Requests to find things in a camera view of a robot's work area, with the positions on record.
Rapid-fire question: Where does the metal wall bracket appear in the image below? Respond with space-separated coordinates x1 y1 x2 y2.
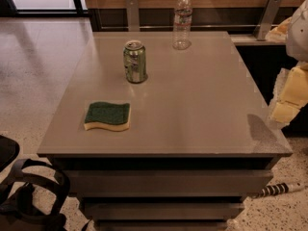
253 0 282 41
125 0 140 32

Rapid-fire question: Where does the black bag with straps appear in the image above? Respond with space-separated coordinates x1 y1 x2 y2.
0 159 70 231

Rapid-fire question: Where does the green soda can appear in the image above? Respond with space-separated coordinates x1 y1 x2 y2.
123 39 147 84

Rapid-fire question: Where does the green and yellow sponge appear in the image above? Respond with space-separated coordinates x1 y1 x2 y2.
84 102 131 132

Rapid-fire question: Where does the black white striped handle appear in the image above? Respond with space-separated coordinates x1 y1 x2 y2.
258 183 305 197

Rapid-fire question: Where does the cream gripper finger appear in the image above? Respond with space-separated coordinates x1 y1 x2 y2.
269 64 308 125
266 17 292 42

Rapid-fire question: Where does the grey drawer cabinet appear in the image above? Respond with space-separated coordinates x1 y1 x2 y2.
38 32 292 231

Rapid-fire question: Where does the right metal wall bracket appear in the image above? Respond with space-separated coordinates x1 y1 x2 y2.
253 0 282 41

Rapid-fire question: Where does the left metal wall bracket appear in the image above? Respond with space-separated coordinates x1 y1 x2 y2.
125 0 140 32

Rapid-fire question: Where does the black chair edge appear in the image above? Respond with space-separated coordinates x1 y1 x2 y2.
0 136 20 171

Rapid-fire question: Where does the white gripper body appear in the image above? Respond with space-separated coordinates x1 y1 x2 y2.
286 0 308 62

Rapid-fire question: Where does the clear plastic water bottle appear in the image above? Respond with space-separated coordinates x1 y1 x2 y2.
172 0 193 50

